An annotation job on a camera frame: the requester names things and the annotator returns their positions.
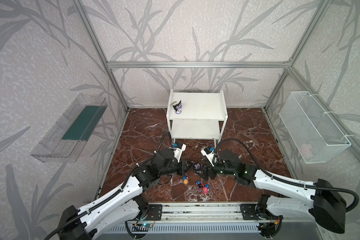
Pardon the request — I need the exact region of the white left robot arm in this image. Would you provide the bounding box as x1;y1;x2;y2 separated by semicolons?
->
45;142;193;240

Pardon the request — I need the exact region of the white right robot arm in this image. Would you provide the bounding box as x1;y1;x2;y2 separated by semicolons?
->
194;139;360;234

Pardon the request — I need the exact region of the white two-tier shelf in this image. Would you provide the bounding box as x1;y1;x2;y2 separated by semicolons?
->
166;90;228;145

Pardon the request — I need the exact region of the pink red blue toy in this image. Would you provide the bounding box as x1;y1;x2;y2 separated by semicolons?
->
196;181;210;195

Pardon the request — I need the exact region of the orange blue round toy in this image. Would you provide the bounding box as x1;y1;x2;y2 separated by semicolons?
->
183;177;189;185

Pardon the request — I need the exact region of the pink toy in basket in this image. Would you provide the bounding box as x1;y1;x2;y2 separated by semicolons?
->
299;144;313;159

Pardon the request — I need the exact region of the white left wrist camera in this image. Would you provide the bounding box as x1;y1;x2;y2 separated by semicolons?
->
173;142;187;163

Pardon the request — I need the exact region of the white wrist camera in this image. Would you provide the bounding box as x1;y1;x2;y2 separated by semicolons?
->
201;147;218;167
173;142;187;163

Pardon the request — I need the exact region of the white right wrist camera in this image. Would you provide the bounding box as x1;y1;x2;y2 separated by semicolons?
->
201;147;218;167

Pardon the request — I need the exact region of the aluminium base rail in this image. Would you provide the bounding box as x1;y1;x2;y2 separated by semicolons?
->
147;199;315;224

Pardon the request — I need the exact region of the aluminium frame horizontal bar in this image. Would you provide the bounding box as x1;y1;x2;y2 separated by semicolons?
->
106;62;290;69

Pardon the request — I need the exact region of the white wire mesh basket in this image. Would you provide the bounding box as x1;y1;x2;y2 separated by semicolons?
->
279;91;352;164

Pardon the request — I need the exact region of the clear plastic wall bin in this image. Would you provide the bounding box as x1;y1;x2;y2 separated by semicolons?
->
31;94;108;163

